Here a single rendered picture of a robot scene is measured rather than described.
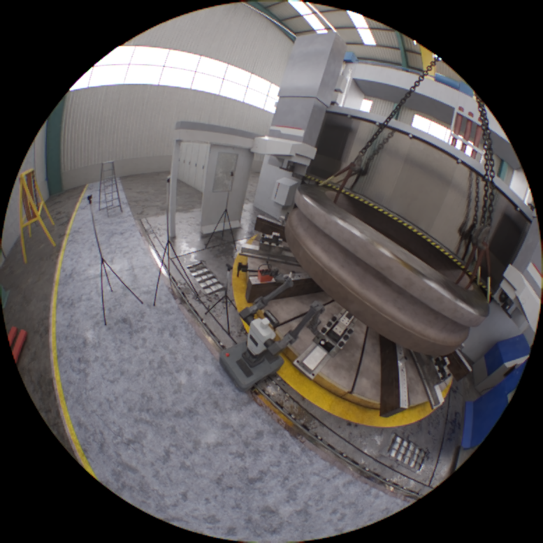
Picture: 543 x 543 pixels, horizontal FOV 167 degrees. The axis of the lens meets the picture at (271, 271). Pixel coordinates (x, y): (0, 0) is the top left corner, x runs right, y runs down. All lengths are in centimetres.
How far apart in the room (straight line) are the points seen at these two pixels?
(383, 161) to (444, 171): 163
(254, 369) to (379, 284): 173
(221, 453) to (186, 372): 106
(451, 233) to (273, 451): 538
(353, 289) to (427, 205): 345
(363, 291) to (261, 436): 206
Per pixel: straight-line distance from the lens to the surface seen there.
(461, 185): 536
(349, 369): 265
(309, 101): 485
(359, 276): 234
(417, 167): 524
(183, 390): 238
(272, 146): 450
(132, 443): 247
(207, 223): 503
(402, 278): 210
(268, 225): 458
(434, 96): 764
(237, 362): 221
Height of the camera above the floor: 227
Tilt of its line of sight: 35 degrees down
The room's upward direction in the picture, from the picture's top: 17 degrees clockwise
